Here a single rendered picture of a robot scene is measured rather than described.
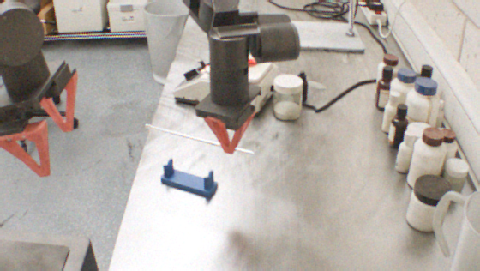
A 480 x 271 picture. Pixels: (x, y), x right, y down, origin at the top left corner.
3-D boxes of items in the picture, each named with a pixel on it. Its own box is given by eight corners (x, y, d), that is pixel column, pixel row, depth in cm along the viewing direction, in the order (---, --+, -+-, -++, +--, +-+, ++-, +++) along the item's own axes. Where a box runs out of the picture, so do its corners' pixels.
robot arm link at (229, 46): (204, 21, 74) (213, 35, 70) (250, 16, 76) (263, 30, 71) (205, 63, 78) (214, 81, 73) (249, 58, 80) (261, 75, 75)
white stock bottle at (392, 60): (400, 99, 118) (406, 61, 112) (380, 101, 117) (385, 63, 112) (391, 89, 122) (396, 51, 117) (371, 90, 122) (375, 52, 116)
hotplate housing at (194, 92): (172, 101, 117) (170, 69, 112) (198, 76, 127) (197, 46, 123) (267, 121, 110) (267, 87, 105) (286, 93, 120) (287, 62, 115)
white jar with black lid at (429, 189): (441, 236, 79) (452, 203, 76) (403, 228, 82) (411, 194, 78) (444, 211, 85) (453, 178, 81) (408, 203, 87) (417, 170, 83)
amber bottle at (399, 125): (405, 141, 103) (412, 104, 98) (403, 151, 100) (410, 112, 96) (388, 137, 104) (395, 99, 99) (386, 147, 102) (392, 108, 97)
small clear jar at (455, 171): (466, 189, 90) (473, 166, 87) (453, 199, 87) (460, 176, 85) (448, 177, 93) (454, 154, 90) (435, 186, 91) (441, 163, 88)
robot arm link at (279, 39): (201, 19, 82) (207, -16, 74) (271, 13, 84) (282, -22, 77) (217, 82, 77) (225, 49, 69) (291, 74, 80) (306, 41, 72)
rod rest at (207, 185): (159, 182, 92) (158, 165, 90) (169, 171, 95) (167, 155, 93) (210, 197, 89) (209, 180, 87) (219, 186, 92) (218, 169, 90)
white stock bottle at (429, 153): (436, 195, 88) (450, 145, 82) (405, 189, 90) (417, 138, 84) (437, 176, 93) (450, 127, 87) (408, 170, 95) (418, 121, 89)
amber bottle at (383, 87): (370, 104, 116) (375, 65, 111) (384, 101, 117) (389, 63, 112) (381, 112, 113) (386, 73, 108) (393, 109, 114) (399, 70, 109)
